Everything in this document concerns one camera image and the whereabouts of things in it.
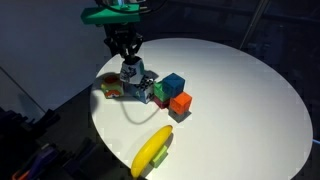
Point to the small light green block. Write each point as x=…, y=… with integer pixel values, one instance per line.
x=159, y=158

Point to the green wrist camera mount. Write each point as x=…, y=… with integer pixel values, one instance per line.
x=110, y=16

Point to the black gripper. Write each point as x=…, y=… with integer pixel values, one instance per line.
x=121, y=35

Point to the yellow toy banana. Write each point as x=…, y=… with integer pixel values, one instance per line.
x=150, y=150

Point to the soft cube with red circle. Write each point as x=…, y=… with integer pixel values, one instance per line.
x=112, y=87

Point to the gray slanted pole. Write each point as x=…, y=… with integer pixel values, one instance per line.
x=252, y=25

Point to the soft cube with letter A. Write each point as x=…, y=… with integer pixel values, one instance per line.
x=130, y=72

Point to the blue wooden block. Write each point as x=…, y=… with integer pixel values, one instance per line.
x=173, y=84

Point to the red wooden block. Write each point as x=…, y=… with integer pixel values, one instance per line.
x=161, y=104

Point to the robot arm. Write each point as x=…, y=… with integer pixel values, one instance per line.
x=116, y=2

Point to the gray wooden block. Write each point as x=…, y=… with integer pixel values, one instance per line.
x=178, y=117

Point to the green wooden block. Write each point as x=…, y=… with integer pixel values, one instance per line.
x=160, y=91

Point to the orange wooden block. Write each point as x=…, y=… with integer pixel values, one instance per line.
x=180, y=102

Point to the soft cube with triangle pattern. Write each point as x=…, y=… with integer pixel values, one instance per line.
x=145, y=90

